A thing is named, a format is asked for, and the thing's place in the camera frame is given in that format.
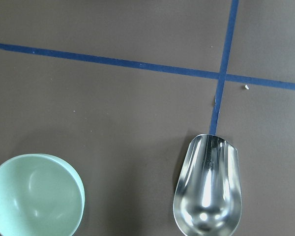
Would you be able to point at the mint green bowl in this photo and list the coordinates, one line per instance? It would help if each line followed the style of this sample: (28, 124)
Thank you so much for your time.
(40, 195)

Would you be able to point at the shiny metal scoop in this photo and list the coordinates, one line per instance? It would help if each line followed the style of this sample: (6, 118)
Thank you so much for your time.
(208, 199)

